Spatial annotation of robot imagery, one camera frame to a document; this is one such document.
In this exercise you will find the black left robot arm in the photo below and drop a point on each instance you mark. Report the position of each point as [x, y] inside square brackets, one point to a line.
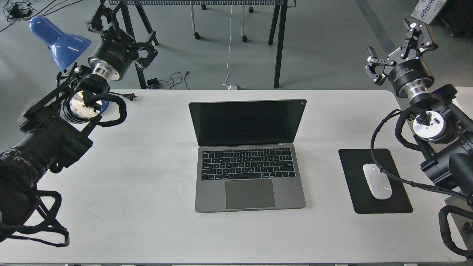
[57, 127]

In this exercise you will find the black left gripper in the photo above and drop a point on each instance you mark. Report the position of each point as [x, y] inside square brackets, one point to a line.
[114, 47]

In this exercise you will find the white wheeled cart legs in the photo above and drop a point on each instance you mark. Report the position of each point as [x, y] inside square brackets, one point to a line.
[202, 18]

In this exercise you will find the black trestle table background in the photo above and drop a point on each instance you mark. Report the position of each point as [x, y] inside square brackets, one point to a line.
[265, 29]

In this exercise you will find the black mouse pad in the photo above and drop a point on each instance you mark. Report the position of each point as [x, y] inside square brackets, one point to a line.
[363, 201]

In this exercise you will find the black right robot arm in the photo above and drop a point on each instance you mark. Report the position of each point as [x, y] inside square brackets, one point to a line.
[432, 124]

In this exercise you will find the grey open laptop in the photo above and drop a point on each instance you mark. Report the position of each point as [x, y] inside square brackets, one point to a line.
[246, 158]

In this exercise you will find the black lamp power plug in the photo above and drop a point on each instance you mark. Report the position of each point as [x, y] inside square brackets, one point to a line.
[129, 96]

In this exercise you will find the blue desk lamp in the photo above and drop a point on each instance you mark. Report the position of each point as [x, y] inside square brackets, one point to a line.
[65, 48]

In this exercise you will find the black power adapter with cable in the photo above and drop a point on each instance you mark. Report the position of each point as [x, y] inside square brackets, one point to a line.
[174, 80]

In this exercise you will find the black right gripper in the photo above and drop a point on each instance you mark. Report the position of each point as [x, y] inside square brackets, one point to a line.
[419, 40]

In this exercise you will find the white cardboard box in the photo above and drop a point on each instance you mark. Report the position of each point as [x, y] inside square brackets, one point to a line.
[427, 10]

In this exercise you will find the white computer mouse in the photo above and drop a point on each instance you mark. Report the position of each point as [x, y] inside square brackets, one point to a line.
[378, 182]

